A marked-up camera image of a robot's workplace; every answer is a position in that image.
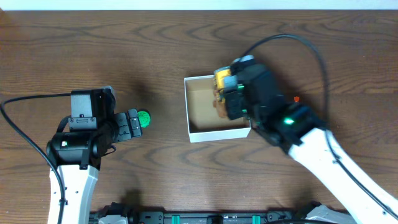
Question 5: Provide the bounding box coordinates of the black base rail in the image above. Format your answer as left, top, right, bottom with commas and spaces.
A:
88, 202, 356, 224

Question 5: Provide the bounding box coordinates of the green ribbed round toy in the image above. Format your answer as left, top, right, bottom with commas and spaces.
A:
137, 110, 151, 128

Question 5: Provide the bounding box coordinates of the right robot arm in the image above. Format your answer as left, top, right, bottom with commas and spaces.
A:
218, 86, 397, 223

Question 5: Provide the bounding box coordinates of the brown plush bear toy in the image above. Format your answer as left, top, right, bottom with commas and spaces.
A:
213, 90, 228, 118

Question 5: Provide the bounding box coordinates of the yellow grey toy truck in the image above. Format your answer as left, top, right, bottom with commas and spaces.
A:
213, 55, 255, 103

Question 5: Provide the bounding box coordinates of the white cardboard box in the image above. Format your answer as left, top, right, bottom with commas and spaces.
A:
184, 75, 251, 143

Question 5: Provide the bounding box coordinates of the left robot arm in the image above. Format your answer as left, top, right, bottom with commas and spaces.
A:
47, 109, 142, 223

